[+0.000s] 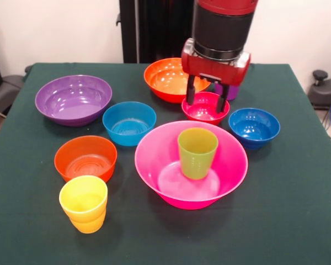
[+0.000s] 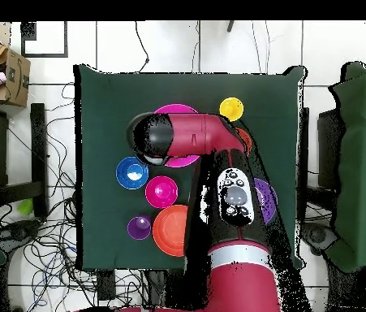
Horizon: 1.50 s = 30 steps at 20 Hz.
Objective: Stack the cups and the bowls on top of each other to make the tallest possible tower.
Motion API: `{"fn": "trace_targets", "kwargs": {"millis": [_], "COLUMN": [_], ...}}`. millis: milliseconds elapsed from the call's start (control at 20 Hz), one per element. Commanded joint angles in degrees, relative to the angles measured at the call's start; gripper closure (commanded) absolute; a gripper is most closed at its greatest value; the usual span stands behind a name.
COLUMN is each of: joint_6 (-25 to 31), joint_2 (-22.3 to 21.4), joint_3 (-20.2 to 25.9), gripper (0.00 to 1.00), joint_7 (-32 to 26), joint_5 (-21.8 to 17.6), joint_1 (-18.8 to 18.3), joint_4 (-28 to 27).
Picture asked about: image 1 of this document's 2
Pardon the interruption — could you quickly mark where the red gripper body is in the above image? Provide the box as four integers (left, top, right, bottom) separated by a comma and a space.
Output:
181, 38, 252, 86

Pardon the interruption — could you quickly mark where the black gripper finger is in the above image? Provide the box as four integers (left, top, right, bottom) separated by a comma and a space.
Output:
216, 84, 231, 114
185, 75, 196, 105

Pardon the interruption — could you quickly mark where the dark blue bowl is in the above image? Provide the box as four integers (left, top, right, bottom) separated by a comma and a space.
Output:
228, 108, 281, 151

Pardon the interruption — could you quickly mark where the green cup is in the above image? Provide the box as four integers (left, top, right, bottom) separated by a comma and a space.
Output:
177, 127, 219, 181

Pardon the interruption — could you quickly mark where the large pink bowl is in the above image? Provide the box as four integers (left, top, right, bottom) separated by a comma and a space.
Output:
134, 120, 249, 210

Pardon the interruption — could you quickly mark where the purple cup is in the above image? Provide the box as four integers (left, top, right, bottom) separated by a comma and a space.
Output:
214, 82, 240, 101

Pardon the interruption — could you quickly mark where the small red bowl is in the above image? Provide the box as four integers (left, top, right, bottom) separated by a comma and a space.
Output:
181, 92, 231, 126

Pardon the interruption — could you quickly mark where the large orange bowl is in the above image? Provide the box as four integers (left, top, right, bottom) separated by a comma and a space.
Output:
143, 57, 212, 104

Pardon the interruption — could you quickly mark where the light blue bowl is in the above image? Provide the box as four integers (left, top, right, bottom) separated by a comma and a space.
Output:
102, 101, 157, 147

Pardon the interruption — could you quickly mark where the black stand with knob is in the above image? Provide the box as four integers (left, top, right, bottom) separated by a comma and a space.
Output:
308, 70, 331, 110

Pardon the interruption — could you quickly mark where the dark green table cloth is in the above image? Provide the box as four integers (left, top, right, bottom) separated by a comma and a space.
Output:
0, 62, 331, 265

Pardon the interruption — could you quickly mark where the large purple bowl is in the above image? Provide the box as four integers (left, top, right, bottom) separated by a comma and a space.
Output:
34, 74, 113, 128

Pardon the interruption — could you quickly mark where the small orange-red bowl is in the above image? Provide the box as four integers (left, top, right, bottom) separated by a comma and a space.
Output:
54, 135, 118, 183

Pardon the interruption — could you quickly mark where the yellow cup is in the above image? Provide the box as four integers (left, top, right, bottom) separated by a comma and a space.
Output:
58, 175, 109, 235

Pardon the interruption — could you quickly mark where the black stand base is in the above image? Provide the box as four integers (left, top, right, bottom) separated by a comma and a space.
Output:
0, 75, 26, 115

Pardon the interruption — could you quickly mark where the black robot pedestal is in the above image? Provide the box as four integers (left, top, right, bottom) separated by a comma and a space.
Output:
116, 0, 199, 64

